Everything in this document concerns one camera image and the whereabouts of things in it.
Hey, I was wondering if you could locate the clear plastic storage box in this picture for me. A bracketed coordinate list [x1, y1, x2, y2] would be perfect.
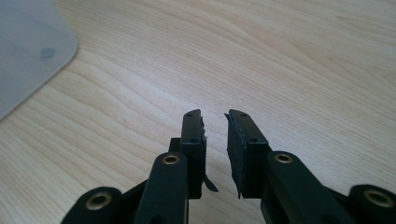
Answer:
[0, 0, 79, 121]

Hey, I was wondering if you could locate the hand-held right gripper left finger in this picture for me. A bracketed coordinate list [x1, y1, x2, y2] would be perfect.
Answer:
[168, 108, 219, 200]

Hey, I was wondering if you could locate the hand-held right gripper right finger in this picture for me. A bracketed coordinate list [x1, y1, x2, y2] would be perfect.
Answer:
[223, 108, 273, 200]

